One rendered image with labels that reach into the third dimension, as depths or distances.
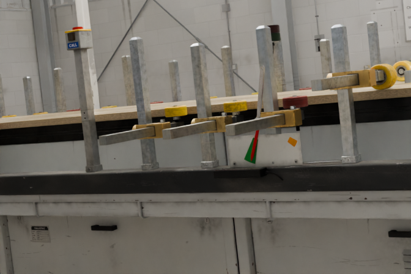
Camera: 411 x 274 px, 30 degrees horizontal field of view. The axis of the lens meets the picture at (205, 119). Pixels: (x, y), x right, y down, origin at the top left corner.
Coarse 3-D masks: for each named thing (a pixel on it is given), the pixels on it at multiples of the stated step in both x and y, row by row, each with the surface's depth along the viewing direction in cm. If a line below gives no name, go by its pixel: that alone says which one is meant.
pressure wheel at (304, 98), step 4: (292, 96) 245; (296, 96) 245; (300, 96) 242; (304, 96) 243; (284, 100) 244; (288, 100) 242; (292, 100) 242; (296, 100) 242; (300, 100) 242; (304, 100) 242; (284, 104) 244; (288, 104) 243; (292, 104) 242; (296, 104) 242; (300, 104) 242; (304, 104) 242; (284, 108) 245; (288, 108) 243; (296, 108) 244; (296, 128) 246
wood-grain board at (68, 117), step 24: (240, 96) 342; (288, 96) 274; (312, 96) 251; (336, 96) 247; (360, 96) 242; (384, 96) 238; (408, 96) 234; (0, 120) 371; (24, 120) 325; (48, 120) 317; (72, 120) 310; (96, 120) 303
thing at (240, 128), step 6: (282, 114) 234; (252, 120) 219; (258, 120) 222; (264, 120) 225; (270, 120) 228; (276, 120) 231; (282, 120) 234; (228, 126) 211; (234, 126) 210; (240, 126) 213; (246, 126) 216; (252, 126) 218; (258, 126) 221; (264, 126) 224; (270, 126) 228; (228, 132) 212; (234, 132) 210; (240, 132) 213; (246, 132) 216
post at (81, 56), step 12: (84, 60) 279; (84, 72) 279; (84, 84) 279; (84, 96) 279; (84, 108) 280; (84, 120) 280; (84, 132) 281; (96, 132) 282; (84, 144) 282; (96, 144) 282; (96, 156) 281; (96, 168) 280
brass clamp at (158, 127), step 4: (144, 124) 265; (148, 124) 264; (152, 124) 263; (156, 124) 262; (160, 124) 261; (164, 124) 262; (168, 124) 264; (132, 128) 269; (136, 128) 267; (156, 128) 262; (160, 128) 261; (164, 128) 262; (156, 132) 262; (160, 132) 261; (152, 136) 263; (156, 136) 263; (160, 136) 262
